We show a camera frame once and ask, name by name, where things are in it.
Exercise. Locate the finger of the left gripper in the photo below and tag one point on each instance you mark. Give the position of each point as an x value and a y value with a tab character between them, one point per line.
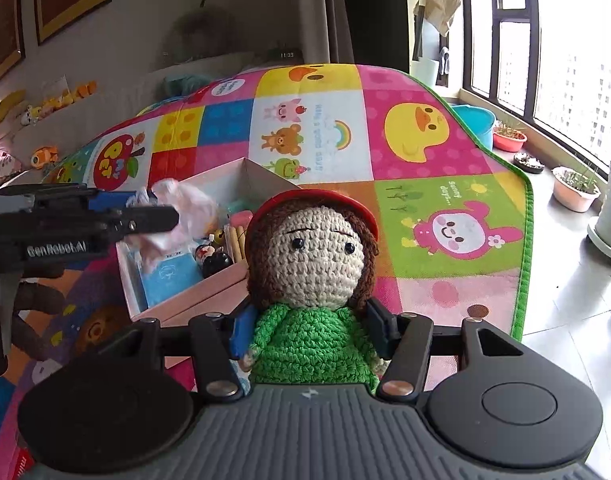
26	196
118	223

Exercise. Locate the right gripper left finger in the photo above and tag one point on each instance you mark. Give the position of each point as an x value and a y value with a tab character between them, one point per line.
219	341

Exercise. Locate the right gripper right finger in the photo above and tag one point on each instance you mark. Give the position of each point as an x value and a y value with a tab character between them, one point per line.
404	341

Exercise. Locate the black haired red figurine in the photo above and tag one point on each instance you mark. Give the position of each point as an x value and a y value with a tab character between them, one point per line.
211	255

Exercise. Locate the crochet doll green dress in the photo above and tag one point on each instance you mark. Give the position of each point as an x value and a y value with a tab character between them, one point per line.
311	269

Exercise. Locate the orange fish plush toy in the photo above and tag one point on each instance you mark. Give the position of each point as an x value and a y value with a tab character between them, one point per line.
44	156

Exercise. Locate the wet wipes packet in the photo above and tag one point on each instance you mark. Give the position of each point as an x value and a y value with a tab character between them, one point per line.
171	275

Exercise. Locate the beige sofa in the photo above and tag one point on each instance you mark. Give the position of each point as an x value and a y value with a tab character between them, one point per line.
76	125

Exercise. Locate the row of plush toys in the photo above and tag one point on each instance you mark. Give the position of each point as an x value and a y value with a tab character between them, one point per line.
51	105

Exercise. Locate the pink cardboard box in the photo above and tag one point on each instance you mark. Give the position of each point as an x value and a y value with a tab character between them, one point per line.
239	188

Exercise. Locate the colourful cartoon play mat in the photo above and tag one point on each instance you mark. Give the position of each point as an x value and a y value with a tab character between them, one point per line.
454	220

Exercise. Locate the green knitted cloth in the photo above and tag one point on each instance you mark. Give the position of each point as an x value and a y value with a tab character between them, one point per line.
184	85

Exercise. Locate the pink flower pot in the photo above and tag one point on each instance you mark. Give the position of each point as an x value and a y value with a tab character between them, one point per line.
574	190

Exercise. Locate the blue plastic bucket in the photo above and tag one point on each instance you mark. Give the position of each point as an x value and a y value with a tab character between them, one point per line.
479	120

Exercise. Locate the hanging beige cloth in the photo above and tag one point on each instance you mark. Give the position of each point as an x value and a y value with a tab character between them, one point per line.
439	13

